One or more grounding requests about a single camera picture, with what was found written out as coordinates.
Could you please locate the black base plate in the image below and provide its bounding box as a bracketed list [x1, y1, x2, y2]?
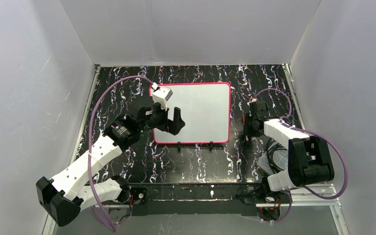
[98, 183, 281, 216]

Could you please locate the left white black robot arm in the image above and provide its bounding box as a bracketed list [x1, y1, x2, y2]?
[36, 102, 185, 227]

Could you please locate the pink framed whiteboard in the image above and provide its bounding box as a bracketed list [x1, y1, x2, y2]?
[153, 82, 232, 144]

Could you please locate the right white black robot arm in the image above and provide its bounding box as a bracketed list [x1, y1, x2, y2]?
[243, 99, 334, 191]

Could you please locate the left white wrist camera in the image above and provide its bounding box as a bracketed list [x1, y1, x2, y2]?
[151, 83, 173, 111]

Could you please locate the aluminium rail frame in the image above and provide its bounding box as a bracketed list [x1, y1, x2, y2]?
[36, 82, 335, 232]

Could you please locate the black whiteboard stand clip left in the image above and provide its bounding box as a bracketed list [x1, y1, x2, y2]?
[177, 141, 182, 153]

